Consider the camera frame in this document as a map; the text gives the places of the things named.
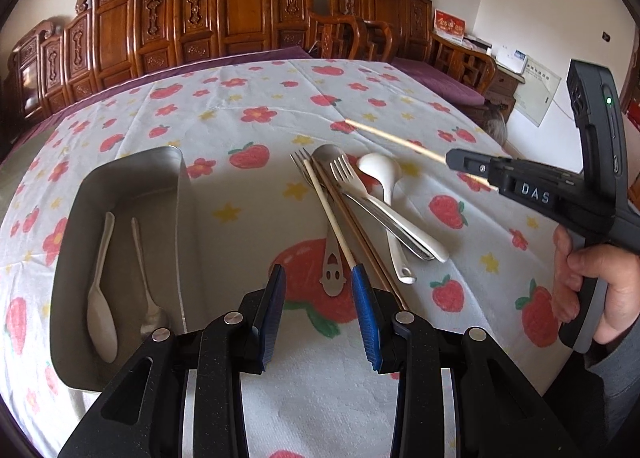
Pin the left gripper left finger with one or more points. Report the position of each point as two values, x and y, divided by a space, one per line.
239 342

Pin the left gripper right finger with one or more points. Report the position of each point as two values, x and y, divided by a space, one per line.
400 341

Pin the light wooden chopstick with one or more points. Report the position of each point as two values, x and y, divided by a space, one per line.
398 141
330 215

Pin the large white plastic spoon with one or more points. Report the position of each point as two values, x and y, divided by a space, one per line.
386 171

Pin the grey sleeve forearm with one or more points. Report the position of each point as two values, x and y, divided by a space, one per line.
617 365

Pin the person's right hand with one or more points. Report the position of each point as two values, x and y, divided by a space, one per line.
619 268

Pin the small steel spoon in tray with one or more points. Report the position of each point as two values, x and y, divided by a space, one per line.
155 317

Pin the grey metal utensil tray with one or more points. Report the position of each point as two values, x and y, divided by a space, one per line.
152 186

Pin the white spoon in tray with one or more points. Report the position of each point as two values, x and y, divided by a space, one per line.
100 321

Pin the cream plastic fork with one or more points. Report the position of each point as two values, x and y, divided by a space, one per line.
343 171

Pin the purple seat cushion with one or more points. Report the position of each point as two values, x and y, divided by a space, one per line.
440 83

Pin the red greeting card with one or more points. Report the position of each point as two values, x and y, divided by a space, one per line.
449 26

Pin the carved wooden armchair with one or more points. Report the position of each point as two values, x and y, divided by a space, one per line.
350 37

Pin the carved wooden bench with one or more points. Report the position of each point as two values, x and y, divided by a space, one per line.
110 42

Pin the white wall poster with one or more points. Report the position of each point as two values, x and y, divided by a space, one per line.
535 95

